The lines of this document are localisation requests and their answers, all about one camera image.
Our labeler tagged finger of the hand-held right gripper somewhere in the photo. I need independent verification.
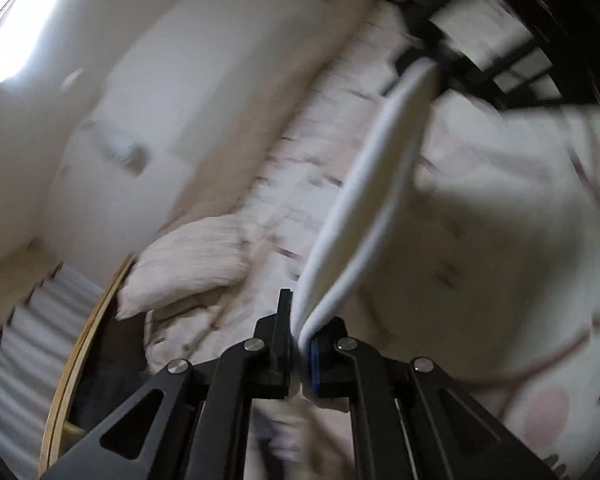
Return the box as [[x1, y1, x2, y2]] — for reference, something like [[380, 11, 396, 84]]
[[394, 0, 565, 112]]

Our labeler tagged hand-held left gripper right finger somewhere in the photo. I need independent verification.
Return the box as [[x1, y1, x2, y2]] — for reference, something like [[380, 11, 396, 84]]
[[302, 316, 573, 480]]

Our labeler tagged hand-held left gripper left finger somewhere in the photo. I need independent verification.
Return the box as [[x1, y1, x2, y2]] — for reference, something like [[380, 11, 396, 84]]
[[37, 287, 298, 480]]

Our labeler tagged white garment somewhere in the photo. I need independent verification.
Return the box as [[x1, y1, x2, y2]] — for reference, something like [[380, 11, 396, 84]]
[[295, 57, 600, 396]]

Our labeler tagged fluffy pale pillow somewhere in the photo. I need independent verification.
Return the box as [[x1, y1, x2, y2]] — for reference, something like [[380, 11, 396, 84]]
[[116, 212, 253, 321]]

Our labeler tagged dark brown cloth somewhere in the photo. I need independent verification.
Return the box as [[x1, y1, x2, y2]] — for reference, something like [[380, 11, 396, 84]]
[[70, 305, 151, 431]]

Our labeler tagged bear printed bed sheet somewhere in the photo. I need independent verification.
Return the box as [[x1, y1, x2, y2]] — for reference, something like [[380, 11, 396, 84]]
[[142, 0, 600, 480]]

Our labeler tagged wooden bedside shelf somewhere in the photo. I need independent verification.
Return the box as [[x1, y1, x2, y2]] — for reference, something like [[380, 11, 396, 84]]
[[37, 255, 138, 476]]

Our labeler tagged beige blanket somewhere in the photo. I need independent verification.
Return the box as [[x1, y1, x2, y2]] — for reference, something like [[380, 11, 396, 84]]
[[167, 0, 381, 231]]

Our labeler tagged white curtain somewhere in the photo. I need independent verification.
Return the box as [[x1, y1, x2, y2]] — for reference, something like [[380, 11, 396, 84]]
[[0, 265, 106, 441]]

